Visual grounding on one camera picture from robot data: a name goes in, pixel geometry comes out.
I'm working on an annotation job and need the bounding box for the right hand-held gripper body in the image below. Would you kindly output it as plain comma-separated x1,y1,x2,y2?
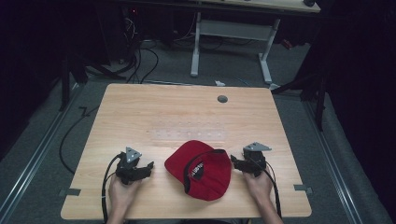
243,142,273,178

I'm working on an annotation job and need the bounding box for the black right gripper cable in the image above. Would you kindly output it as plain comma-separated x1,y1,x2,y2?
262,167,283,219

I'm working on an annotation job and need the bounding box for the person's right hand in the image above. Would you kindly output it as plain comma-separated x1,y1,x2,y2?
243,172,276,208

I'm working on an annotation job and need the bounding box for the black metal stand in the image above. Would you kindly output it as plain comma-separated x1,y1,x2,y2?
270,62,330,133
58,50,127,113

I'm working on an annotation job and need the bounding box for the person's left hand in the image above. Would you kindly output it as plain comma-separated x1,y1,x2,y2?
107,175,141,215

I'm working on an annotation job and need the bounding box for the grey tape piece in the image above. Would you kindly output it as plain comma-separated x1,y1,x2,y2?
292,183,314,196
58,188,82,198

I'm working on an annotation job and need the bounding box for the white-legged wooden desk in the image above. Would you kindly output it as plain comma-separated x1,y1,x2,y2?
190,0,322,86

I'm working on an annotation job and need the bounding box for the metal floor rail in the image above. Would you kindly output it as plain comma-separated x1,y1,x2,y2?
302,99,364,224
0,83,86,224

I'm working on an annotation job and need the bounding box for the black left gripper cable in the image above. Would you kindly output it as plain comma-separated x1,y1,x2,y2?
100,152,126,224

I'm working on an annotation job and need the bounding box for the red baseball cap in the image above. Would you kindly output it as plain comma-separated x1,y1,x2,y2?
163,139,233,203

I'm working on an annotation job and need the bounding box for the black floor cable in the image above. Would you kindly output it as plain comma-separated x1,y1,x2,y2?
58,105,101,175

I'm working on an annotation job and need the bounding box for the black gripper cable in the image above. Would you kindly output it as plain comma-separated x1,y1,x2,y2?
100,152,126,224
262,167,283,219

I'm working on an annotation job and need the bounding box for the clear tape patch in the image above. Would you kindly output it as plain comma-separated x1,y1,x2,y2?
151,119,227,142

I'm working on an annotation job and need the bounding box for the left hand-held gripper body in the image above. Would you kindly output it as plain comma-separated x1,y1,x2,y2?
115,147,143,186

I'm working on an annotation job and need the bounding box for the bundle of black cables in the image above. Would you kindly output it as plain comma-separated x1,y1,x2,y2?
122,13,161,85

